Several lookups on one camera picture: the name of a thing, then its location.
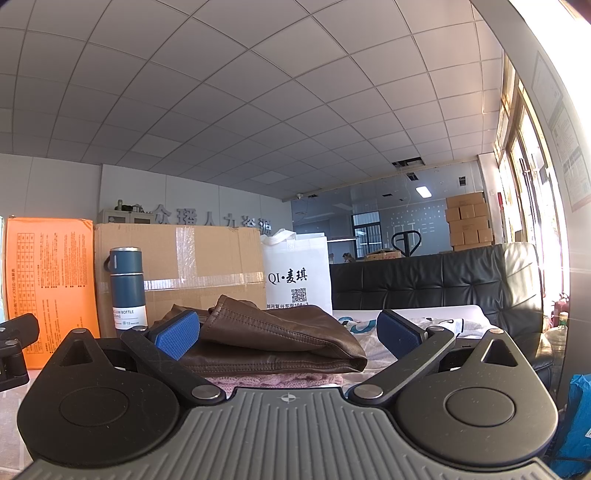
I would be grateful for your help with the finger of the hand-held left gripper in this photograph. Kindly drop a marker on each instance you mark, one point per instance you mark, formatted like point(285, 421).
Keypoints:
point(16, 330)

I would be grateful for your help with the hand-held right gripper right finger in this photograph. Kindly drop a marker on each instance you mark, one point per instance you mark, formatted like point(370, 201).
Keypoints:
point(399, 333)

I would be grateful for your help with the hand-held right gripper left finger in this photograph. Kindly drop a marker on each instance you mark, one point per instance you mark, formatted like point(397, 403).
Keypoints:
point(178, 334)

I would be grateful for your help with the brown leather jacket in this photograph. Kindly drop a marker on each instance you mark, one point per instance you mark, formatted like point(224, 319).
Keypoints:
point(277, 334)

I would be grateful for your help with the white printed cloth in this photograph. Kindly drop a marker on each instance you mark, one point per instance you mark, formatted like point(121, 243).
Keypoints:
point(364, 344)

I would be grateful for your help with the black leather sofa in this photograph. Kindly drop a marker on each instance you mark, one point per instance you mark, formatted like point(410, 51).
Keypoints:
point(415, 281)

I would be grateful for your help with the orange printed box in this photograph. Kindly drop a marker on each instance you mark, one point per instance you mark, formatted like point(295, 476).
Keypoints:
point(51, 281)

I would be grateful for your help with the blue insulated bottle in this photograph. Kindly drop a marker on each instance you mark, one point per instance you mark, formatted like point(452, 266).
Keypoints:
point(127, 290)

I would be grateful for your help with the open cardboard box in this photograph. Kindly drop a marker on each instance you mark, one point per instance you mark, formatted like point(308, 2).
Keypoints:
point(383, 255)

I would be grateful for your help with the large taped cardboard box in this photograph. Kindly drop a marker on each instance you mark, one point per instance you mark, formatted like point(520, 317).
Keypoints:
point(207, 258)

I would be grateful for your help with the black pallet jack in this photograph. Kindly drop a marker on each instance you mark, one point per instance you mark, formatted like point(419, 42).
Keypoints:
point(406, 242)

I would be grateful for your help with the pink knitted sweater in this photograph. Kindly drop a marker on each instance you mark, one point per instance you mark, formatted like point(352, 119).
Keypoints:
point(281, 381)

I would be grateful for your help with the white printed tote bag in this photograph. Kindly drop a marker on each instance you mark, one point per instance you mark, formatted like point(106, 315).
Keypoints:
point(298, 272)

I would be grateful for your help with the grey metal cabinet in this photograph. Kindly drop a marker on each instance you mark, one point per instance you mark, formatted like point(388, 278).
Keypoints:
point(124, 217)

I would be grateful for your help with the stack of cardboard boxes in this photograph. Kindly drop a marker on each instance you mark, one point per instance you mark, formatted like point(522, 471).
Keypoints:
point(468, 221)

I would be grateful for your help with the rectangular ceiling light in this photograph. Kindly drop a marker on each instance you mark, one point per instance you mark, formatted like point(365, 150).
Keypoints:
point(422, 190)

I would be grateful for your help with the red fire extinguisher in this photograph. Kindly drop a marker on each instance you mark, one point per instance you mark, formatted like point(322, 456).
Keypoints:
point(561, 302)

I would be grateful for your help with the blue plastic bag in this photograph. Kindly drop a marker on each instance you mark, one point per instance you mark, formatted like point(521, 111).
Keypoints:
point(579, 415)

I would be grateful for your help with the grey wall lettering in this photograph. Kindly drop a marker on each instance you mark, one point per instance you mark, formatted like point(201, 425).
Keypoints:
point(212, 219)

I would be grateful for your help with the large wall poster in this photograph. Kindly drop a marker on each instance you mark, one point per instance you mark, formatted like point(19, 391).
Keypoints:
point(572, 157)

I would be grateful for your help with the small wall notice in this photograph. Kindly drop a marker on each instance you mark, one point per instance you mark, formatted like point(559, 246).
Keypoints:
point(547, 83)

